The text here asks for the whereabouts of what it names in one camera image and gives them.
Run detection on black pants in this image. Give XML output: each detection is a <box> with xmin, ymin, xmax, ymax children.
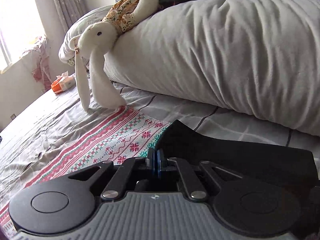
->
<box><xmin>154</xmin><ymin>119</ymin><xmax>320</xmax><ymax>235</ymax></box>

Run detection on orange tissue pack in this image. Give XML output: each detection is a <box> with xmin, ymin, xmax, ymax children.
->
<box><xmin>51</xmin><ymin>71</ymin><xmax>75</xmax><ymax>95</ymax></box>

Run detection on patterned red green bed blanket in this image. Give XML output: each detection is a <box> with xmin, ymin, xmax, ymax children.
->
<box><xmin>0</xmin><ymin>105</ymin><xmax>172</xmax><ymax>239</ymax></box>

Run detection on grey window curtain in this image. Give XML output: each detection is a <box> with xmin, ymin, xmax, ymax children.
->
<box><xmin>53</xmin><ymin>0</ymin><xmax>88</xmax><ymax>33</ymax></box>

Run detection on grey checked bed sheet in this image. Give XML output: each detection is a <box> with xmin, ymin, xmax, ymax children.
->
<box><xmin>1</xmin><ymin>83</ymin><xmax>319</xmax><ymax>206</ymax></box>

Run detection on white floral pillow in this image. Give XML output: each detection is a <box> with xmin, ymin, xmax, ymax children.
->
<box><xmin>59</xmin><ymin>5</ymin><xmax>112</xmax><ymax>67</ymax></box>

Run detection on long grey rolled quilt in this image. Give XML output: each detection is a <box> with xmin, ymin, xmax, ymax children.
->
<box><xmin>105</xmin><ymin>0</ymin><xmax>319</xmax><ymax>135</ymax></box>

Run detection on white plush bunny toy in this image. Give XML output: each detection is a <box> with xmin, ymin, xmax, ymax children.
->
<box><xmin>69</xmin><ymin>0</ymin><xmax>159</xmax><ymax>111</ymax></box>

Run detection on pink patterned hanging cloth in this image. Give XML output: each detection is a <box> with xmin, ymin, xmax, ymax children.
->
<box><xmin>22</xmin><ymin>35</ymin><xmax>52</xmax><ymax>93</ymax></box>

